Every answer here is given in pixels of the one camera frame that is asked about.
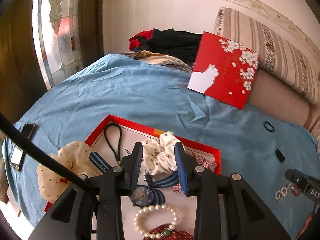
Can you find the small black clip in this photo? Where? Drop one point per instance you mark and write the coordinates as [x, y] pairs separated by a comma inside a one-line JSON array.
[[279, 155]]

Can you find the red floral box lid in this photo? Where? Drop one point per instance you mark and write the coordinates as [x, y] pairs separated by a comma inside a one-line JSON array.
[[224, 70]]

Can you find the red plaid scrunchie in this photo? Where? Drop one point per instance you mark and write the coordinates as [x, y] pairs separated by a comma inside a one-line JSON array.
[[206, 160]]

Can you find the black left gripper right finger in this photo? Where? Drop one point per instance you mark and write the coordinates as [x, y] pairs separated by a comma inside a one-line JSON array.
[[247, 216]]

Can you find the white black-dotted scrunchie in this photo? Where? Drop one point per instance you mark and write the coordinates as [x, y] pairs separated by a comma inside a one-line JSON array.
[[159, 155]]

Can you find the stained glass door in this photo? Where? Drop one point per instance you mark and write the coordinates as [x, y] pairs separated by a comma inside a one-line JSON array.
[[56, 39]]

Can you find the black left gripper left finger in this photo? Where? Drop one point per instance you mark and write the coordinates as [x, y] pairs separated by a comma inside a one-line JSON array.
[[70, 217]]

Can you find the brown striped fabric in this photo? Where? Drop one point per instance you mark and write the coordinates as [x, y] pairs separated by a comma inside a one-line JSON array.
[[162, 60]]

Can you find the black and red clothes pile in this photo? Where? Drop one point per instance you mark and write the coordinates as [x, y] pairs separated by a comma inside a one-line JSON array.
[[179, 44]]

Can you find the red jewelry box tray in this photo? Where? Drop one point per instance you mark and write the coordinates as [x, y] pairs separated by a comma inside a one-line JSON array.
[[114, 138]]

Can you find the black smartphone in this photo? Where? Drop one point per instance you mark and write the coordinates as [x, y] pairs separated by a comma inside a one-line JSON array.
[[18, 155]]

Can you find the light blue blanket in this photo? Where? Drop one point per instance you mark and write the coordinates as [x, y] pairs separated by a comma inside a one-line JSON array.
[[158, 97]]

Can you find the striped floral bolster pillow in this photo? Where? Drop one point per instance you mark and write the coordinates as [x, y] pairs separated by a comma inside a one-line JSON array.
[[276, 55]]

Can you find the dark red dotted scrunchie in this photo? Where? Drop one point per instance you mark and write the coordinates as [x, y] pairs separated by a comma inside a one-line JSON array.
[[163, 232]]

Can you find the cream sheer dotted scrunchie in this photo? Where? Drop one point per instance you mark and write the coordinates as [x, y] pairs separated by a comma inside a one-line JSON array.
[[75, 157]]

